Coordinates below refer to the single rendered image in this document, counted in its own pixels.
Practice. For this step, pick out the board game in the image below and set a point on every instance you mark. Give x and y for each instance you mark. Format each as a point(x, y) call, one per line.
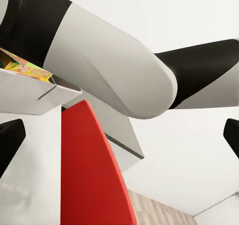
point(30, 70)

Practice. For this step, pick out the jigsaw puzzle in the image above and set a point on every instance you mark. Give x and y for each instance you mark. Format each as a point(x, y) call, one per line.
point(18, 59)

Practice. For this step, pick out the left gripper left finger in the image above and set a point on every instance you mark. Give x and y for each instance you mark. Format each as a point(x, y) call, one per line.
point(12, 135)

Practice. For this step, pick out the desk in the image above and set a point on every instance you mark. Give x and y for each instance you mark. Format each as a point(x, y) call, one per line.
point(30, 188)

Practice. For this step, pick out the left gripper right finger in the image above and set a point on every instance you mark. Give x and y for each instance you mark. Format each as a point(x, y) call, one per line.
point(231, 134)

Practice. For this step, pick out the toy box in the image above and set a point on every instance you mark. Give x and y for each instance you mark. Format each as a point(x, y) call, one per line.
point(23, 94)

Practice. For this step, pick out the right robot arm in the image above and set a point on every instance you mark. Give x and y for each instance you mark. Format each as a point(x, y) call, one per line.
point(74, 44)

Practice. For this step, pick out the swivel chair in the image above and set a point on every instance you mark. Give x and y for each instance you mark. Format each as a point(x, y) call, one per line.
point(93, 191)

